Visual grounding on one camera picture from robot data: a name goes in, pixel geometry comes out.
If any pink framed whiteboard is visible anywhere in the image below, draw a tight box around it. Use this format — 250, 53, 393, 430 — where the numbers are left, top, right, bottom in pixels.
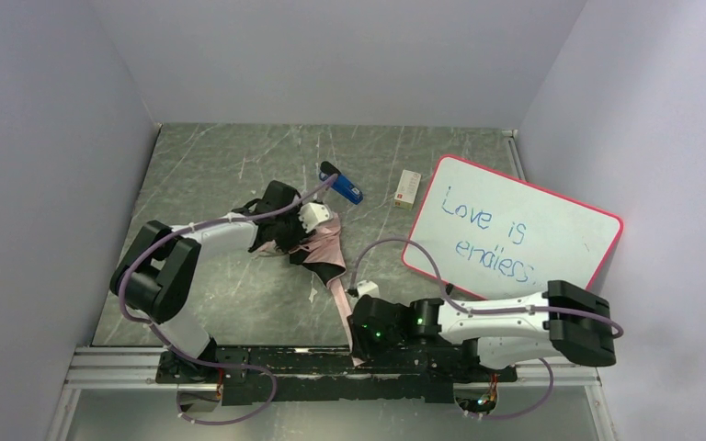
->
402, 154, 624, 300

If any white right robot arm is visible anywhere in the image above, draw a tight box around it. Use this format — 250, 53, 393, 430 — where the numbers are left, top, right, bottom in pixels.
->
347, 280, 622, 371

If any aluminium rail frame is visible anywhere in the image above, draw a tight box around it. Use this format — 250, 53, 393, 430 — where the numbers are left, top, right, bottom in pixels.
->
47, 346, 619, 440

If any blue and black stapler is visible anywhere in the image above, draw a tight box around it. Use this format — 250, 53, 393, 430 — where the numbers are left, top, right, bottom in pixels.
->
318, 161, 363, 205

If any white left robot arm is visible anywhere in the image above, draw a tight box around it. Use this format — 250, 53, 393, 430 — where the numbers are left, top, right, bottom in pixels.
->
109, 180, 312, 382

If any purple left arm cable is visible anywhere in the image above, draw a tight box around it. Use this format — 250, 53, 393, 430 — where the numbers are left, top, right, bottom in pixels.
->
116, 173, 279, 427

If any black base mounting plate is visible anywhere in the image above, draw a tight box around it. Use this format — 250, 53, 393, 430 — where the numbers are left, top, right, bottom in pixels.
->
154, 343, 518, 406

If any small white staple box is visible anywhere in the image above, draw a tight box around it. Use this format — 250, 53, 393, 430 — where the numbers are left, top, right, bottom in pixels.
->
393, 170, 421, 209

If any pink and black folding umbrella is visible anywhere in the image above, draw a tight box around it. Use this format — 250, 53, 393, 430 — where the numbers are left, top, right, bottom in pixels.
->
249, 212, 367, 368

